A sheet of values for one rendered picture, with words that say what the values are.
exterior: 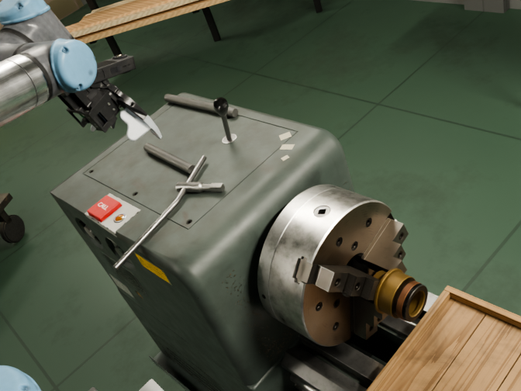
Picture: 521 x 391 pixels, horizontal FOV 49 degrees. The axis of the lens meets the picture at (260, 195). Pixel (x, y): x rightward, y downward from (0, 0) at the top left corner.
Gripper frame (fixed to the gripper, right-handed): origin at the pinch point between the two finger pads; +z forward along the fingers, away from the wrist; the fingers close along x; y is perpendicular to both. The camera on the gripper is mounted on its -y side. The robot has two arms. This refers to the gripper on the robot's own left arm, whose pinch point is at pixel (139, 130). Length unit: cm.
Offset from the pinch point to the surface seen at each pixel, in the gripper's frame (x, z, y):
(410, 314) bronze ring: 56, 33, 7
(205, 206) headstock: 14.0, 14.5, 5.9
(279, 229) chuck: 31.1, 17.2, 4.8
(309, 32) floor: -173, 210, -250
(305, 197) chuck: 32.2, 18.0, -3.7
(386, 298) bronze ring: 52, 28, 7
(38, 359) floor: -140, 138, 57
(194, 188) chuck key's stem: 9.0, 13.8, 3.0
